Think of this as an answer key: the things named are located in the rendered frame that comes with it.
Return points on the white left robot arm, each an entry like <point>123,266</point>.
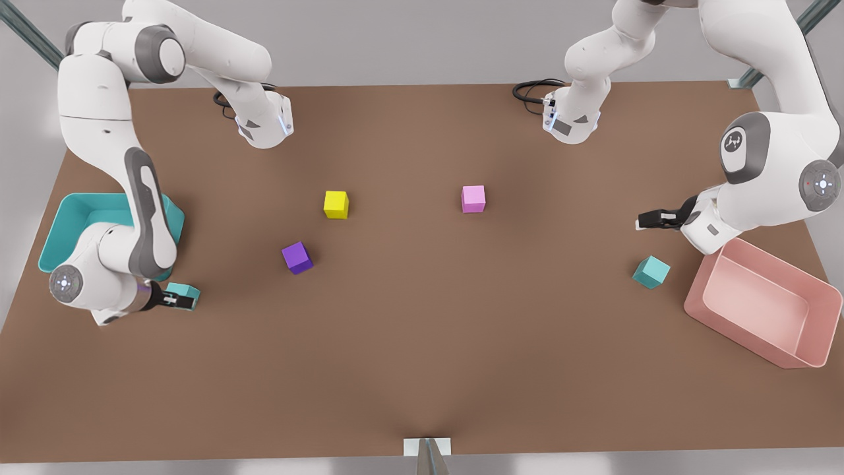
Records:
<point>784,79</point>

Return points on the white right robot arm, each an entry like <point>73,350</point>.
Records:
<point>92,92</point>

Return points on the teal blue cube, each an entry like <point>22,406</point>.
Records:
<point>651,272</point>
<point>187,289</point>

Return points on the teal plastic bin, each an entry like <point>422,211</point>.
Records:
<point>86,214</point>

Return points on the pink plastic bin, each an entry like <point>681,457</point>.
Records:
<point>758,300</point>

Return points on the purple cube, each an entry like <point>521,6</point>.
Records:
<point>297,257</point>

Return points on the pink cube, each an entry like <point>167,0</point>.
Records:
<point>473,199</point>

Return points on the yellow cube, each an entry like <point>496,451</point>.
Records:
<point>335,204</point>

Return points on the silver frame post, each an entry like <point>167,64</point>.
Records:
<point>428,455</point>
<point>808,20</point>
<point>30,33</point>

